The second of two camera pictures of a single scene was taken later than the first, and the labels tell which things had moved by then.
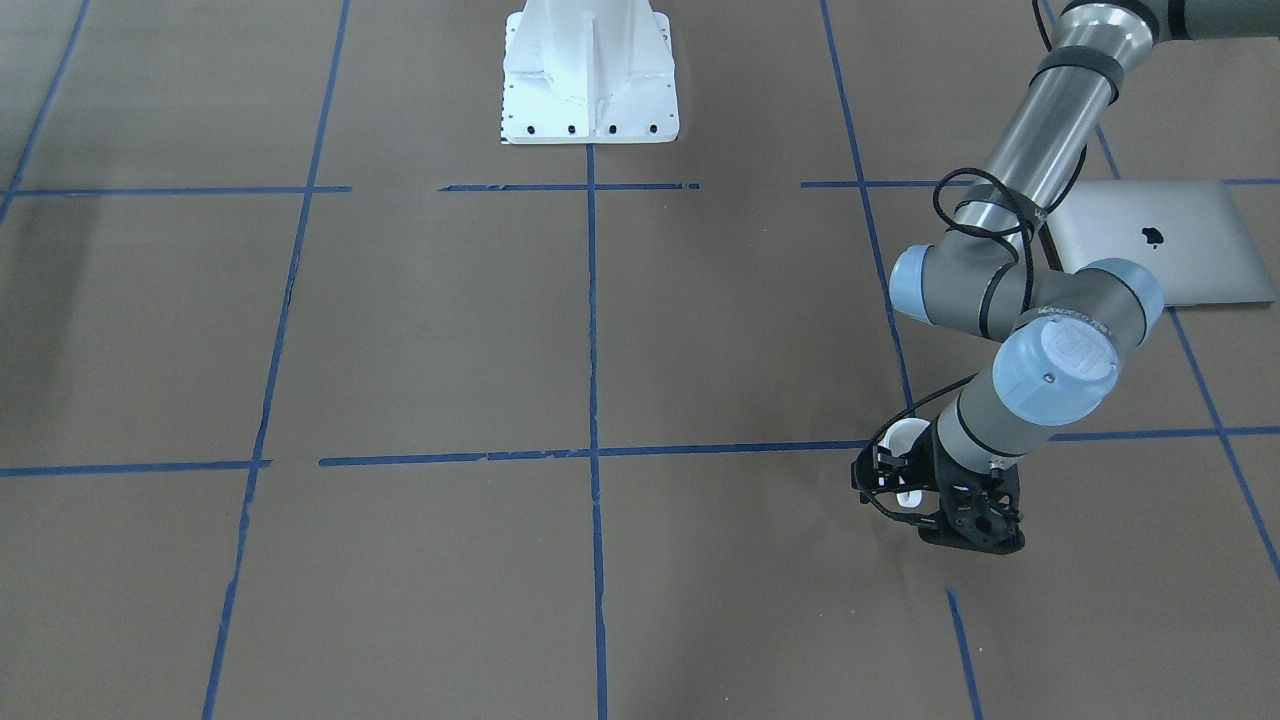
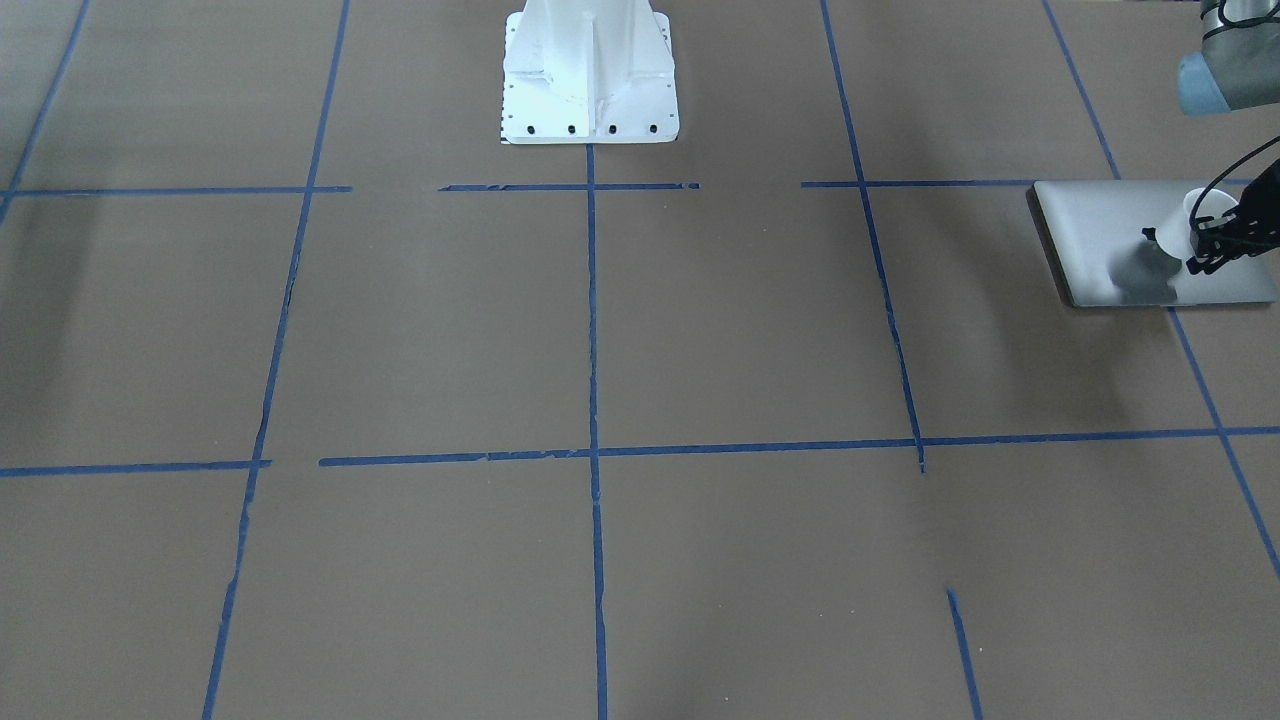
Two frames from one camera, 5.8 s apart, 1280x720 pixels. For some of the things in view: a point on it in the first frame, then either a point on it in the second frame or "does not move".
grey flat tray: [1190, 232] does not move
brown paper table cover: [320, 399] does not move
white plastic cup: [901, 438] → [1174, 235]
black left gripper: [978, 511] → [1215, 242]
